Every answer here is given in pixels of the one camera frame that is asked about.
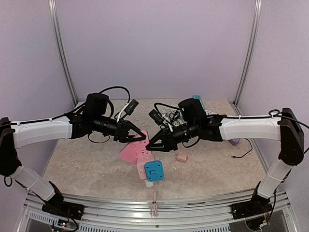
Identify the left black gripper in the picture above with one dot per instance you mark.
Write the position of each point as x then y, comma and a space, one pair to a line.
124, 137

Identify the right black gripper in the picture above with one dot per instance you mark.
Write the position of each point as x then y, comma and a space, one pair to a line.
168, 142

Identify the pink triangular power socket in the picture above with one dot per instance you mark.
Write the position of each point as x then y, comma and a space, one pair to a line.
136, 152

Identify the small pink charger plug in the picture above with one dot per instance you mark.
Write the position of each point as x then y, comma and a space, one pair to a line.
181, 157

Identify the blue square plug adapter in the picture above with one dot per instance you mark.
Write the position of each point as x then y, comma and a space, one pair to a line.
154, 171

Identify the pink cube socket adapter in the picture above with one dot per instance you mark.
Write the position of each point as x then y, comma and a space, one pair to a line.
142, 168

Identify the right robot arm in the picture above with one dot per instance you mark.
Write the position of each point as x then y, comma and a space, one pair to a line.
278, 125

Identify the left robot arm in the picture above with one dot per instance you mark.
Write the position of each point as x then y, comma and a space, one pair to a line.
81, 121

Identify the white power strip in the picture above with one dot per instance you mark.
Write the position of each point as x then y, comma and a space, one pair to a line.
212, 112

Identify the teal power strip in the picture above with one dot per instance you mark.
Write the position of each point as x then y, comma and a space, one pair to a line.
198, 97

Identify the purple power strip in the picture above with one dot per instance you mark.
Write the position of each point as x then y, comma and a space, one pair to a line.
234, 142

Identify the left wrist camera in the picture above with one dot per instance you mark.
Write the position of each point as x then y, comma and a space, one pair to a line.
127, 110

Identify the aluminium front rail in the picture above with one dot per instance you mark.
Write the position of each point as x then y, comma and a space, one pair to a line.
199, 214

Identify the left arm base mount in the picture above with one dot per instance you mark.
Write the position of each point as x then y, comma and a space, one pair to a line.
69, 210

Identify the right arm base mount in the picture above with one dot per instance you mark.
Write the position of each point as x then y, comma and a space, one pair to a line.
249, 209

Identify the left aluminium post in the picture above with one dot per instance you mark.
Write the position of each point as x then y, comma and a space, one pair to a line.
61, 50

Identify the aluminium post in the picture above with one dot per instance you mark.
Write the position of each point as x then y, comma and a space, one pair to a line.
61, 50
249, 51

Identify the right aluminium post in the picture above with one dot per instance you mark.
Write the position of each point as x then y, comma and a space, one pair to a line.
249, 51

